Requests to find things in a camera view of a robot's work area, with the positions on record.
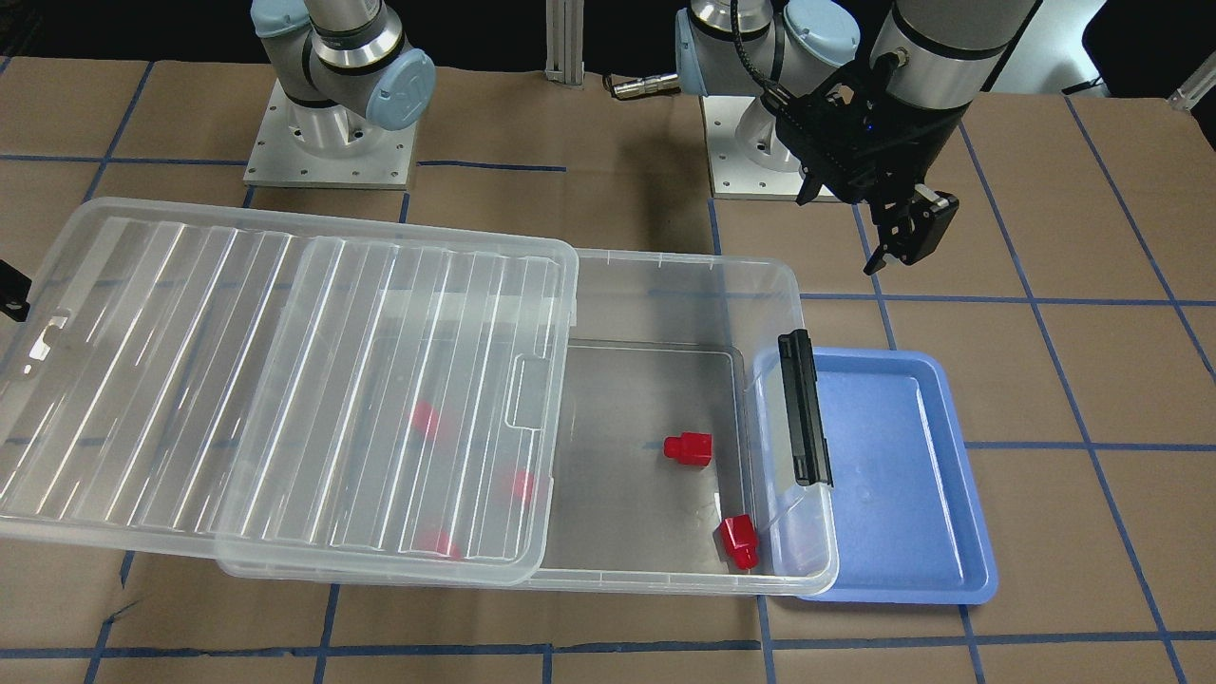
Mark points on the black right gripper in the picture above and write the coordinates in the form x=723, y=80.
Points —
x=13, y=291

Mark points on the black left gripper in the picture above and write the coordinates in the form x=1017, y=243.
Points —
x=914, y=152

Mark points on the clear plastic box lid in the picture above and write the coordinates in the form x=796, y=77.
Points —
x=127, y=389

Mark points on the red block box corner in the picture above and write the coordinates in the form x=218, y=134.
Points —
x=739, y=541

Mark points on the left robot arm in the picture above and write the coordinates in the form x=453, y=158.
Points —
x=737, y=48

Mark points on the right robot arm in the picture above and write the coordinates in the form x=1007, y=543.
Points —
x=162, y=100

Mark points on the blue plastic tray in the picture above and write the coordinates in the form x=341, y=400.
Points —
x=901, y=521

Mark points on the red block near latch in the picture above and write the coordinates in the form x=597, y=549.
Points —
x=693, y=449

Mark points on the clear plastic storage box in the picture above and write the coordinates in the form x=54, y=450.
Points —
x=573, y=367

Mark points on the red block upper middle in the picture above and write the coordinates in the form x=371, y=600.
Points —
x=427, y=421

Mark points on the red block centre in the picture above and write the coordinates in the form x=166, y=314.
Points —
x=520, y=486

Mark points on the red block front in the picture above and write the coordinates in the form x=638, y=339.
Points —
x=439, y=543

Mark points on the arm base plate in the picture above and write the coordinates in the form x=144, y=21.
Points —
x=746, y=159
x=298, y=147

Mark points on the black box latch handle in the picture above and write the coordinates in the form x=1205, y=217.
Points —
x=809, y=450

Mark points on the silver cable connector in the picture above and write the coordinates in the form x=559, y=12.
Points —
x=660, y=85

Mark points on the aluminium frame post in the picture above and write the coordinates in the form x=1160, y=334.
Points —
x=563, y=36

